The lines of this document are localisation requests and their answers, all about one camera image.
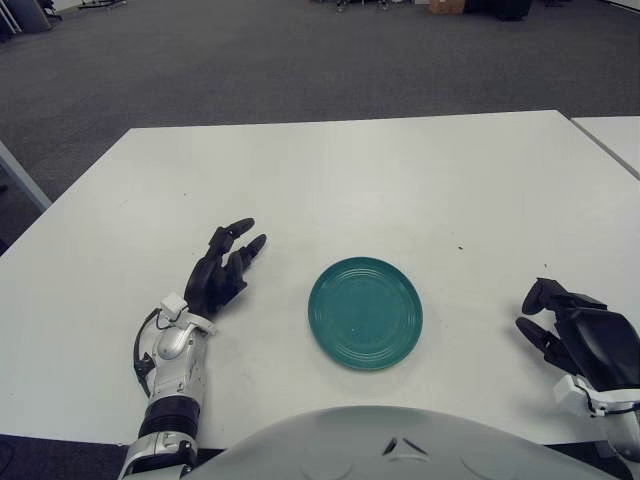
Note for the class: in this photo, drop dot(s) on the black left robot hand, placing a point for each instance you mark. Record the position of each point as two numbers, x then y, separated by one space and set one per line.
205 285

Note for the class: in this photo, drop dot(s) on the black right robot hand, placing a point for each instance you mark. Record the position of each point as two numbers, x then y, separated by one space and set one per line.
600 345

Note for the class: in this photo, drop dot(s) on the round green plate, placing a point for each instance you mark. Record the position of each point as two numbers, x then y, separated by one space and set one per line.
365 314

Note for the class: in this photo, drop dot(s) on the white neighbouring table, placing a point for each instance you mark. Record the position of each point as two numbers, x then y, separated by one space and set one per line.
620 137

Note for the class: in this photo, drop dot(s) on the grey edged side table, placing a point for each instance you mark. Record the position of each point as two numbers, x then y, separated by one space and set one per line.
22 175

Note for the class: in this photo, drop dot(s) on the grey robot torso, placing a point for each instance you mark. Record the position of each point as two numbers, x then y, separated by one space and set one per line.
390 450

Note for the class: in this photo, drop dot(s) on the black floor stand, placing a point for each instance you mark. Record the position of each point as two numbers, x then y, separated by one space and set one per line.
102 4

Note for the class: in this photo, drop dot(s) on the brown cardboard box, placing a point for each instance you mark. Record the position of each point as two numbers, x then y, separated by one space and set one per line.
447 6

